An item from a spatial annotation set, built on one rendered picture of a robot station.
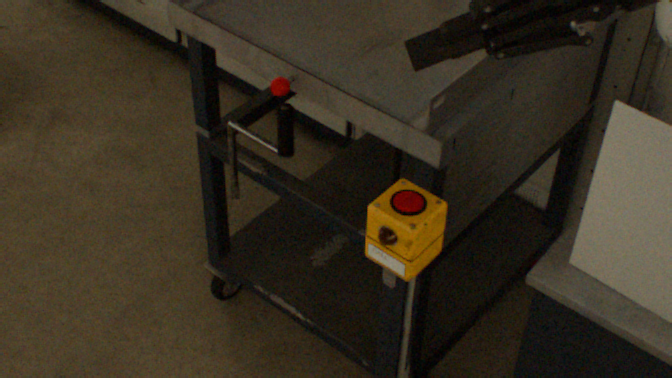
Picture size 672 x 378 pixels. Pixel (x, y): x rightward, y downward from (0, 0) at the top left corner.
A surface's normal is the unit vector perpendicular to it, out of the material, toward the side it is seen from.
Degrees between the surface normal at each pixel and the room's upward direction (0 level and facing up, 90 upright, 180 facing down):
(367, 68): 0
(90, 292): 0
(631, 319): 0
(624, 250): 90
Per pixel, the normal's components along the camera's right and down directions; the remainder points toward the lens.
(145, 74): 0.03, -0.73
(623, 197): -0.67, 0.49
